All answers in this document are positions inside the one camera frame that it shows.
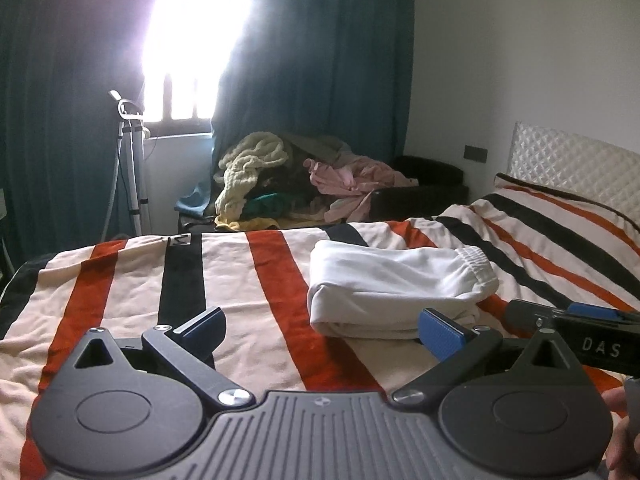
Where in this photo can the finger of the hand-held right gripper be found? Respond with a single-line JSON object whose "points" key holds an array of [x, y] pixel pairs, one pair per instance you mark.
{"points": [[595, 310], [530, 312]]}

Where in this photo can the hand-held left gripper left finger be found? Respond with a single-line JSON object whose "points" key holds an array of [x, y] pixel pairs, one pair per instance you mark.
{"points": [[200, 332]]}

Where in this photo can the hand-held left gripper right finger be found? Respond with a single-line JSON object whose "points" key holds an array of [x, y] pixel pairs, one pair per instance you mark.
{"points": [[442, 335]]}

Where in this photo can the white pants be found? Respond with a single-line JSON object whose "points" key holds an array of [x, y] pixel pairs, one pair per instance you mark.
{"points": [[390, 280]]}

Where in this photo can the dark clothes pile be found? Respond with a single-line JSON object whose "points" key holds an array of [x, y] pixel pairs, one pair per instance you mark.
{"points": [[305, 155]]}

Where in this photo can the person's right hand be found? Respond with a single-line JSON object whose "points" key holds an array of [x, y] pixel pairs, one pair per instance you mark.
{"points": [[616, 440]]}

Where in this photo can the striped blanket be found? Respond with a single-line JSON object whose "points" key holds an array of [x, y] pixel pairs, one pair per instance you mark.
{"points": [[225, 280]]}

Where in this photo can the yellow cloth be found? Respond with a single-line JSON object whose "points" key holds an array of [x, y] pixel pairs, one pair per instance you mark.
{"points": [[247, 223]]}

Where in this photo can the blue cloth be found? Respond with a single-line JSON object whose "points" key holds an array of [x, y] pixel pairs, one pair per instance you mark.
{"points": [[192, 199]]}

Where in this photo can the green garment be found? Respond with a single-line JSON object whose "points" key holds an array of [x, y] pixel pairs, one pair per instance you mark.
{"points": [[265, 205]]}

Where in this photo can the dark pillow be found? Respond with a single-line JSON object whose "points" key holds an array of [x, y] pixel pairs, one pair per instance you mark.
{"points": [[425, 185]]}

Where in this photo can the white quilted headboard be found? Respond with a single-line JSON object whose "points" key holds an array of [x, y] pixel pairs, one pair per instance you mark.
{"points": [[575, 160]]}

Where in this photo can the cream knitted blanket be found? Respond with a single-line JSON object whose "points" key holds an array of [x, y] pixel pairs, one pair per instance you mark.
{"points": [[245, 165]]}

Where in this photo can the pink garment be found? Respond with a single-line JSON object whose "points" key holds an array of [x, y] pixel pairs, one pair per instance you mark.
{"points": [[345, 180]]}

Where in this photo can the silver tripod stand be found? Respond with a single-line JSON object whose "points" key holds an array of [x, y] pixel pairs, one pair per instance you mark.
{"points": [[131, 160]]}

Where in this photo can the blue curtain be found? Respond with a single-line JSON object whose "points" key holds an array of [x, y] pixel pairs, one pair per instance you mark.
{"points": [[325, 60], [60, 85]]}

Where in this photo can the bright window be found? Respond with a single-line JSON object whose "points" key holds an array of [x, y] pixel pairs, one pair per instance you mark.
{"points": [[195, 35]]}

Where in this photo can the black wall socket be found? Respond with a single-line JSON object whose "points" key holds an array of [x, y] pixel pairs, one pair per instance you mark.
{"points": [[476, 153]]}

